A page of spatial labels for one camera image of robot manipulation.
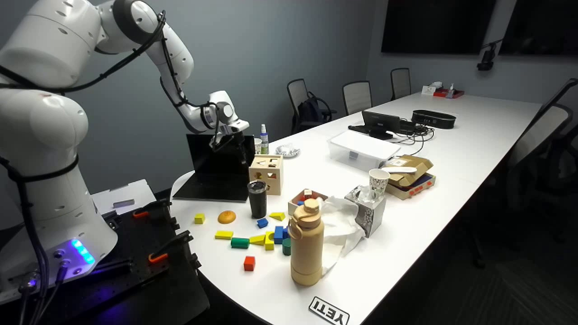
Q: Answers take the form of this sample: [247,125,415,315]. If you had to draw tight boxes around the white paper cup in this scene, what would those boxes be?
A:
[366,169,392,201]

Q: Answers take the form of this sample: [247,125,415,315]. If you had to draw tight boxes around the white cardboard box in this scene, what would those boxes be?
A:
[327,129,404,172]

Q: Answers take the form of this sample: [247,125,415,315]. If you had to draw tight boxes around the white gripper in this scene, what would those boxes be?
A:
[206,89,251,151]

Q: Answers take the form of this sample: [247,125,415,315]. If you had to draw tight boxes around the black tumbler cup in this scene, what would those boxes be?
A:
[245,180,271,221]

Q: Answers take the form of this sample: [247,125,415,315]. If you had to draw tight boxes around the grey mesh office chair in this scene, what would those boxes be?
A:
[341,80,374,116]
[504,78,578,210]
[388,66,415,102]
[285,77,312,133]

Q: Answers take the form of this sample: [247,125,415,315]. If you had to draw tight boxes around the crumpled white cloth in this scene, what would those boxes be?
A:
[318,196,368,279]

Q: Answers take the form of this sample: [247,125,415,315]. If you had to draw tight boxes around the clear spray bottle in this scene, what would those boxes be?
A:
[258,124,271,156]

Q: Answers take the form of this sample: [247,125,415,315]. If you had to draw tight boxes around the black and white YETI sticker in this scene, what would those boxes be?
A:
[307,295,352,325]

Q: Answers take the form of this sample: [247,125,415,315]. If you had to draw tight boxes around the wooden shape sorter toy box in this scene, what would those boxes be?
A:
[247,154,285,198]

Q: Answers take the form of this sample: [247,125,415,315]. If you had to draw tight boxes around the light wooden toy box lid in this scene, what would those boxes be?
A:
[249,154,285,169]

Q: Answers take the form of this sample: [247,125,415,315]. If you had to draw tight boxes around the brown cardboard box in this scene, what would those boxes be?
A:
[383,154,437,201]

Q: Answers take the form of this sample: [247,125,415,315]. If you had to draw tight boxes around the red flat package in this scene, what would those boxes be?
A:
[433,84,466,102]

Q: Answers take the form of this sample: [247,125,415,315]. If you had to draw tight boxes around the black monitor device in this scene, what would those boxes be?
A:
[347,109,430,142]

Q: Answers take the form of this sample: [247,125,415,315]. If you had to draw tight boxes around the black box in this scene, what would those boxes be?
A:
[171,133,256,205]

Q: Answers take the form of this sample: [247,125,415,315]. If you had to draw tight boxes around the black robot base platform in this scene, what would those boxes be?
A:
[0,190,213,325]

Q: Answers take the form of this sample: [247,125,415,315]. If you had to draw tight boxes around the large black wall screen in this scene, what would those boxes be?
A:
[498,0,578,59]
[379,0,498,57]

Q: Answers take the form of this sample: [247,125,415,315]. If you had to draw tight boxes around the silver foil bag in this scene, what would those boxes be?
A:
[343,185,388,239]

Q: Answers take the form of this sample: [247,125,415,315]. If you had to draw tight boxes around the black backpack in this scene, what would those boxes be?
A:
[294,91,334,133]

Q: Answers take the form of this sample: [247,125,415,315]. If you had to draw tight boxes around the black wall camera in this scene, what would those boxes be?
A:
[475,39,504,73]

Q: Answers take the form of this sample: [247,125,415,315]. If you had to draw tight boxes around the tan insulated bottle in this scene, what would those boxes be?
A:
[289,196,327,290]

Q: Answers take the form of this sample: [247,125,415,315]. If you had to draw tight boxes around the small wooden tray with blocks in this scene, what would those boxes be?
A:
[287,187,330,217]

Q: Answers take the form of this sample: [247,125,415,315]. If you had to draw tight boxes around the white paper sheets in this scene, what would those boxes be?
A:
[90,178,159,217]

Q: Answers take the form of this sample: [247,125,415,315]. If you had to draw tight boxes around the orange dome block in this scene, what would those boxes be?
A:
[215,210,238,227]

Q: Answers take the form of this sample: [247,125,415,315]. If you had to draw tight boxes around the black oval case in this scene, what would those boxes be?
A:
[410,109,459,131]

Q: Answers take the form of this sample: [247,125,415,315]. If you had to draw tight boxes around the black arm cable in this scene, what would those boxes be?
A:
[0,10,170,97]

